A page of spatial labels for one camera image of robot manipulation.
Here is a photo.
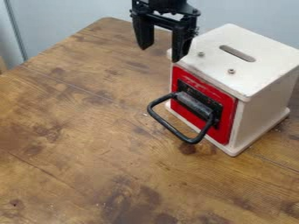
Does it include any red wooden drawer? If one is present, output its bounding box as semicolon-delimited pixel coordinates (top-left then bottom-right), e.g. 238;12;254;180
170;66;238;144

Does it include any black metal drawer handle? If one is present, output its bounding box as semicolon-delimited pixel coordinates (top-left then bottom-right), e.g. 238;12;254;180
146;91;217;144

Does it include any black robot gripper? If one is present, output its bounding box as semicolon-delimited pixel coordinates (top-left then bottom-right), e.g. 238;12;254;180
129;0;201;62

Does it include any white wooden drawer box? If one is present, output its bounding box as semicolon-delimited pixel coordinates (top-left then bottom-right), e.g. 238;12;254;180
172;24;299;157

